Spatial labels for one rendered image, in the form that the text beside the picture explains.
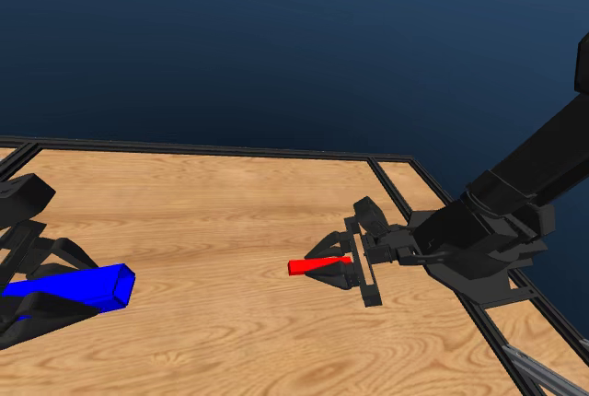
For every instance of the thin red peg bar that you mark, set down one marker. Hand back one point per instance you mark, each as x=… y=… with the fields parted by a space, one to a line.
x=303 y=266

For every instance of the blue hollow socket block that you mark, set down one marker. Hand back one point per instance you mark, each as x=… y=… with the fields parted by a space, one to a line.
x=83 y=283

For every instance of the black table frame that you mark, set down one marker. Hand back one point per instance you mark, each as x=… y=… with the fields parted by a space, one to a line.
x=230 y=149

